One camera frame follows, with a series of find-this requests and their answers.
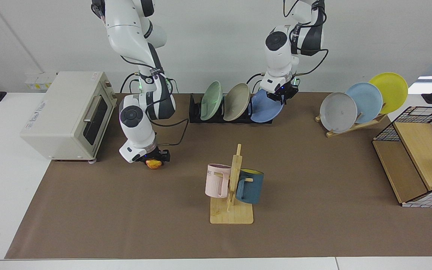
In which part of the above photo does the wire basket with wooden floor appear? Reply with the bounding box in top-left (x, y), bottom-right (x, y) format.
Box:
top-left (372, 106), bottom-right (432, 208)

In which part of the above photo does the black dish rack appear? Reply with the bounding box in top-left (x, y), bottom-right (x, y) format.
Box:
top-left (189, 94), bottom-right (275, 124)

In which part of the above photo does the brown table cloth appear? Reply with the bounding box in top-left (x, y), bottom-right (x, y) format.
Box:
top-left (5, 93), bottom-right (432, 259)

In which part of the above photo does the wooden cup stand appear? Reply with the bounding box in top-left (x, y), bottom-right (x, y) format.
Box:
top-left (210, 144), bottom-right (254, 225)

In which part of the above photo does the pink mug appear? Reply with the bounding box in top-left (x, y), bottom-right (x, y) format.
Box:
top-left (205, 163), bottom-right (232, 198)

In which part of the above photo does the beige plate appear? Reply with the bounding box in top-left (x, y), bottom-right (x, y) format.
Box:
top-left (223, 83), bottom-right (251, 122)

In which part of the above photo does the dark blue mug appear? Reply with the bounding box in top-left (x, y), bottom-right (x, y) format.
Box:
top-left (235, 169), bottom-right (264, 204)

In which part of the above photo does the pale green plate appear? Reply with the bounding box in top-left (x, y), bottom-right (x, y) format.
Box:
top-left (200, 81), bottom-right (223, 121)

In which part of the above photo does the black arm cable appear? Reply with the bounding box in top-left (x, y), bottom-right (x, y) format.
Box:
top-left (120, 54), bottom-right (189, 147)
top-left (283, 0), bottom-right (329, 76)

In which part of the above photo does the yellow plate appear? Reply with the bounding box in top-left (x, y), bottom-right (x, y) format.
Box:
top-left (369, 72), bottom-right (408, 114)

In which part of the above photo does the white wall socket strip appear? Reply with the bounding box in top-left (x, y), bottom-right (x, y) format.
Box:
top-left (25, 72), bottom-right (58, 90)

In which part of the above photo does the pale toaster oven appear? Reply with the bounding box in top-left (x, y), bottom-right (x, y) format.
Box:
top-left (20, 71), bottom-right (118, 164)

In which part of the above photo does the grey plate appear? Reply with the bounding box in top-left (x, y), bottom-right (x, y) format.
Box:
top-left (319, 92), bottom-right (358, 134)

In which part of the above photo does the wooden plate rack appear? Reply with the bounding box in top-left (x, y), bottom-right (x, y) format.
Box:
top-left (315, 112), bottom-right (388, 138)

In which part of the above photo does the light blue plate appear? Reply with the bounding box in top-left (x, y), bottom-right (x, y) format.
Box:
top-left (345, 82), bottom-right (383, 124)

